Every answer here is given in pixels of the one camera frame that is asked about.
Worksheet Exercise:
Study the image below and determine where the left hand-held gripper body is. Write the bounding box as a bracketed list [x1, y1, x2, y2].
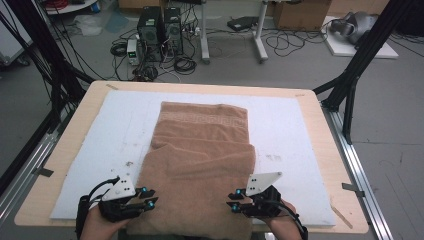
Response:
[98, 175, 145, 223]

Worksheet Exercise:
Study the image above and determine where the person's right hand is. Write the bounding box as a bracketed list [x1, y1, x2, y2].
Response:
[264, 199, 303, 240]

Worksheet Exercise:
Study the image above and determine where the aluminium rail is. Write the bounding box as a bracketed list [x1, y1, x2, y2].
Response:
[321, 103, 396, 240]
[0, 109, 79, 228]

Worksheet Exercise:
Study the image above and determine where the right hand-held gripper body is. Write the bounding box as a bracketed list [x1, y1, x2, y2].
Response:
[242, 172, 288, 219]

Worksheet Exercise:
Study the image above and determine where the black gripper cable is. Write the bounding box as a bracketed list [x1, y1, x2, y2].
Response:
[266, 199, 309, 240]
[75, 176, 121, 239]

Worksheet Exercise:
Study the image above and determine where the white floor board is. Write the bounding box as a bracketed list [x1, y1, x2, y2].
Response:
[321, 15, 400, 60]

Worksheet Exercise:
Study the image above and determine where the grey rounded machine shell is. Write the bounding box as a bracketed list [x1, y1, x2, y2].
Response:
[329, 11, 379, 45]

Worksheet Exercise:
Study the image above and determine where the coiled black cable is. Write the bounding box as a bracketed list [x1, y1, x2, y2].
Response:
[173, 55, 198, 76]
[109, 39, 129, 58]

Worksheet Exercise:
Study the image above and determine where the tangled cable bundle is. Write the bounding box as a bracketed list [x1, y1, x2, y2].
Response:
[132, 64, 159, 83]

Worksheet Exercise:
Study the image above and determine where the slim black computer tower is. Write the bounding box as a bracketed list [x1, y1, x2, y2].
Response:
[163, 7, 184, 56]

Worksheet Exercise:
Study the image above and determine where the brown towel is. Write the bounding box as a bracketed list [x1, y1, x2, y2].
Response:
[126, 101, 257, 240]

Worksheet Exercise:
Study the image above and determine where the large cardboard box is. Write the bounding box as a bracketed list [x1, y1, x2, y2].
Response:
[273, 0, 333, 32]

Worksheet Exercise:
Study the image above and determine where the large black computer tower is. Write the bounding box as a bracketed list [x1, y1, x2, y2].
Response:
[137, 5, 165, 63]

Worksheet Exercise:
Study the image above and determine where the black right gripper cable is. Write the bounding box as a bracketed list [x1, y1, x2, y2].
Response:
[266, 199, 309, 240]

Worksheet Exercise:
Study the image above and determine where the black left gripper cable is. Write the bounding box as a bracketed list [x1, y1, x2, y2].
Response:
[75, 176, 121, 239]

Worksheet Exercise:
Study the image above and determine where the clear plastic sheet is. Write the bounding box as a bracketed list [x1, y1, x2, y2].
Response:
[73, 14, 104, 37]

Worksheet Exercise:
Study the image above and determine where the white desk frame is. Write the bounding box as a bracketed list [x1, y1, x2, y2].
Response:
[199, 0, 269, 65]

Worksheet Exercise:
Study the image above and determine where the round white table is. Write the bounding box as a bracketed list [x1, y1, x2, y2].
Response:
[43, 0, 99, 16]

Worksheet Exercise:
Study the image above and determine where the white bench power supply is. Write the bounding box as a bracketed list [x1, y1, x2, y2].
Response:
[126, 38, 141, 67]

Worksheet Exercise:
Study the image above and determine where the black flat device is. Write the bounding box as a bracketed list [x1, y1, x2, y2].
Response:
[227, 15, 260, 33]

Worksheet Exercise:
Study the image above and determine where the looped black floor cable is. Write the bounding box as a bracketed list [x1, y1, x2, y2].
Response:
[264, 28, 329, 58]

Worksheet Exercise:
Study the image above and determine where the teal sheet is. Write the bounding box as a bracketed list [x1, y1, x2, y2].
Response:
[104, 11, 129, 34]

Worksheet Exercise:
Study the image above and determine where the white grid foam mat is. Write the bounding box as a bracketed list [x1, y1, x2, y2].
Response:
[49, 89, 336, 228]

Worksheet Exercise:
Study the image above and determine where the grey metal bracket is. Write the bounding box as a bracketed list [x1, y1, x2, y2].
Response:
[32, 166, 55, 178]
[341, 182, 366, 198]

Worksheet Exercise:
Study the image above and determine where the black metal frame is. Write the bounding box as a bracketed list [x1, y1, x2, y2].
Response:
[312, 0, 424, 145]
[0, 0, 96, 134]

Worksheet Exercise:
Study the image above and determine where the person's left hand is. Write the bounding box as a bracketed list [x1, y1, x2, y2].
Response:
[79, 204, 132, 240]

